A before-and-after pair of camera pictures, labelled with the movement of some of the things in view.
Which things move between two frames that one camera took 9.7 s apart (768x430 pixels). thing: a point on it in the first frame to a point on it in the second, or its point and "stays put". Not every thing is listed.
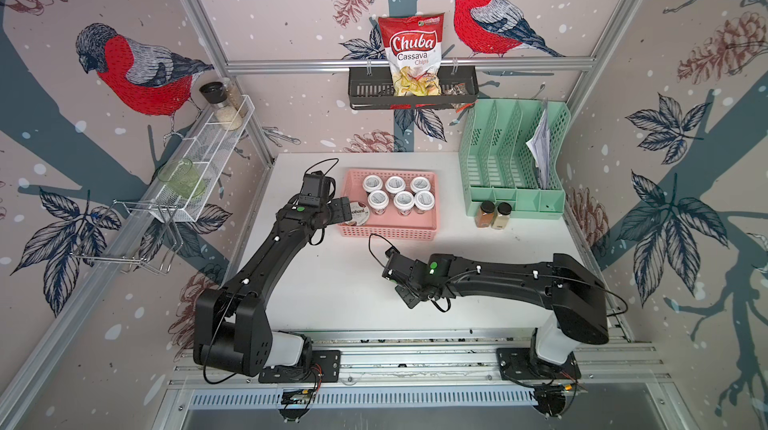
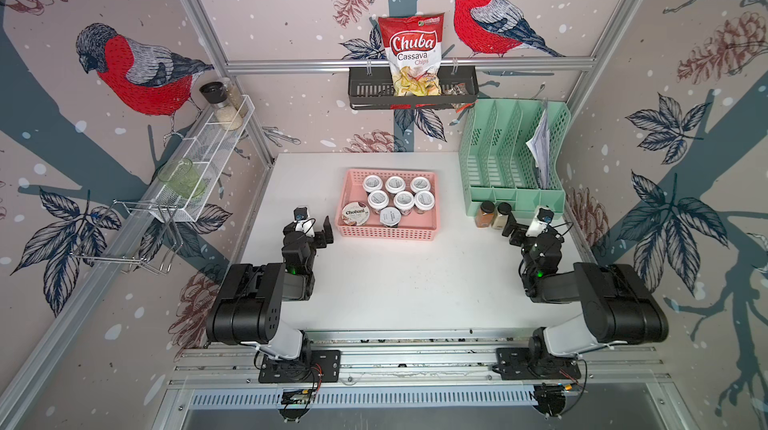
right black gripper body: (410, 298) to (519, 240)
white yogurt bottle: (423, 201) stays put
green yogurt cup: (372, 183) stays put
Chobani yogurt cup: (360, 214) stays put
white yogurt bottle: (419, 184) stays put
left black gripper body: (335, 210) to (318, 241)
